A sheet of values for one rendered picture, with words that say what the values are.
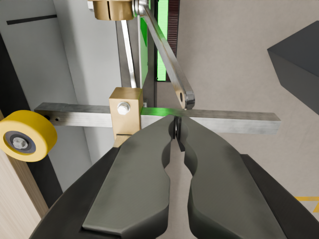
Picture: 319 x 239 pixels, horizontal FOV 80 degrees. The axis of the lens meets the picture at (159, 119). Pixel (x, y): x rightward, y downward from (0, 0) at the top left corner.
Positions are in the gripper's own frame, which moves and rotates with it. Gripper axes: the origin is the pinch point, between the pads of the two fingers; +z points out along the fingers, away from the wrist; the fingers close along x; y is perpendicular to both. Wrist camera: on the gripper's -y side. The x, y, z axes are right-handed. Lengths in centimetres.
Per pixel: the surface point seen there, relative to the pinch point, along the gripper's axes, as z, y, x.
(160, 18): 31.0, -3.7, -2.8
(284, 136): 102, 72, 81
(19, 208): 11.5, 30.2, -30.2
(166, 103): 102, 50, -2
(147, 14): 12.0, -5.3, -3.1
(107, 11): 14.1, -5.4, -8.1
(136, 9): 15.7, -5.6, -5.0
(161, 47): 5.2, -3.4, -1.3
